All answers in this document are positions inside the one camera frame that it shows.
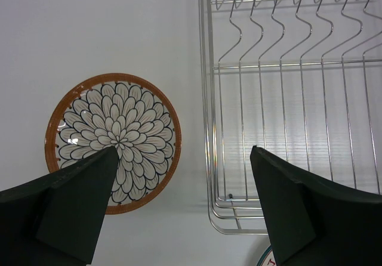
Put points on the chrome wire dish rack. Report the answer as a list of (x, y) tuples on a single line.
[(299, 78)]

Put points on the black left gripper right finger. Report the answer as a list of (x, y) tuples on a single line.
[(311, 220)]

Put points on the orange sunburst plate teal rim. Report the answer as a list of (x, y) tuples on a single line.
[(267, 258)]

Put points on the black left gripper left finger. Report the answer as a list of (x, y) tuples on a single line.
[(56, 219)]

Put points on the floral plate with brown rim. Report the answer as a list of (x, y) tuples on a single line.
[(125, 112)]

